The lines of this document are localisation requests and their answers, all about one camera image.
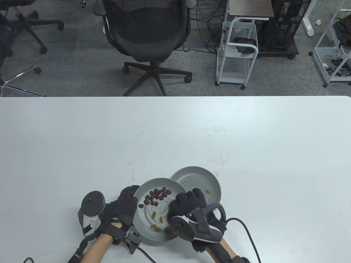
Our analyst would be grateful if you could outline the brown wooden board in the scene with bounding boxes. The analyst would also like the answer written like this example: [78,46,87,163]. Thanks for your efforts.
[229,0,274,20]

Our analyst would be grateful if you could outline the person's left forearm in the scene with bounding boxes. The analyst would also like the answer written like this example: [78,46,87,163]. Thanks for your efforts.
[80,233,115,263]

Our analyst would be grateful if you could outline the person's left hand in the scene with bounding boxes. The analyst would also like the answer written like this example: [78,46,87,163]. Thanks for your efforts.
[97,185,141,237]

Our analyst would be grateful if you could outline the white wire cart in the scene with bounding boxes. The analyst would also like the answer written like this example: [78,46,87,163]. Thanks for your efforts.
[308,0,351,88]

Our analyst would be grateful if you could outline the chrome chair base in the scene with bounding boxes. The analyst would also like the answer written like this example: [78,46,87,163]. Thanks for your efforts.
[0,65,46,97]

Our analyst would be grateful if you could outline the white desk leg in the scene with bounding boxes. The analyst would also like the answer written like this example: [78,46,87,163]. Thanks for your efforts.
[301,0,318,37]

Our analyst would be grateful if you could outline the black mesh office chair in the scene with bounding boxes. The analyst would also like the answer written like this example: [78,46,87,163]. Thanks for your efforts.
[93,0,193,97]

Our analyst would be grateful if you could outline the black equipment rack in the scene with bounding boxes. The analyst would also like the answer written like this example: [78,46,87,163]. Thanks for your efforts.
[256,0,300,60]

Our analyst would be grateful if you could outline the black right hand cable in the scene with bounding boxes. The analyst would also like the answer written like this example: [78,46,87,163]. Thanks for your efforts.
[225,217,261,263]

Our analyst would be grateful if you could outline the black left forearm sensor box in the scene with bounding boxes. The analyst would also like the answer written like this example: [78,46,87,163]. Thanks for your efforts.
[66,247,84,263]

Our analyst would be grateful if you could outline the white rolling cart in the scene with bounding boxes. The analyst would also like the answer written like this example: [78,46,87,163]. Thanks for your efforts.
[215,17,259,90]

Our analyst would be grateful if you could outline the grey left hand tracker controller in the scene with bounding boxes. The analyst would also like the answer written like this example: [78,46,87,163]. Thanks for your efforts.
[78,190,106,237]

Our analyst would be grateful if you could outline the person's right hand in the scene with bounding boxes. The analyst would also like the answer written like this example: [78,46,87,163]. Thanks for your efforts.
[169,188,227,234]

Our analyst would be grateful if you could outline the grey plate with dark raisins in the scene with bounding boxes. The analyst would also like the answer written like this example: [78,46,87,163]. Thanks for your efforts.
[132,178,187,243]

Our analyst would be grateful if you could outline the black swivel chair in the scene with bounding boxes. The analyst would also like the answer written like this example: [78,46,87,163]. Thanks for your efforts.
[0,0,65,55]

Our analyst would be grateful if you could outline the person's right forearm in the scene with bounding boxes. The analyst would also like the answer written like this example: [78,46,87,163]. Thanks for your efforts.
[192,237,248,263]

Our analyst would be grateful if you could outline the pile of dark red raisins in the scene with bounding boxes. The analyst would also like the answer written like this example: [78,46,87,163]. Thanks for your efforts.
[138,187,172,209]

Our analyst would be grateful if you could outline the pile of small dark parts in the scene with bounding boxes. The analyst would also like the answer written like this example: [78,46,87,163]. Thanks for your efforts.
[325,58,351,78]

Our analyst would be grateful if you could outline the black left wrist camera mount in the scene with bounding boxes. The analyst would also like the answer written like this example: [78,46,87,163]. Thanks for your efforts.
[114,230,142,255]

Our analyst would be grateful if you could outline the black bag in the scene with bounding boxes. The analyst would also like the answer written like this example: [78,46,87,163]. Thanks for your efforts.
[233,37,255,54]
[332,18,351,50]

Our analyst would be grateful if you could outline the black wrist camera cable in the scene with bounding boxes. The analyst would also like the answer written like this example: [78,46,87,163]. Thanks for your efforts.
[137,247,157,263]

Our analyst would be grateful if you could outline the bundle of black floor cables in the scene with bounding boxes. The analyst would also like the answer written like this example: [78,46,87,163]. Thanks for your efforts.
[189,0,229,54]

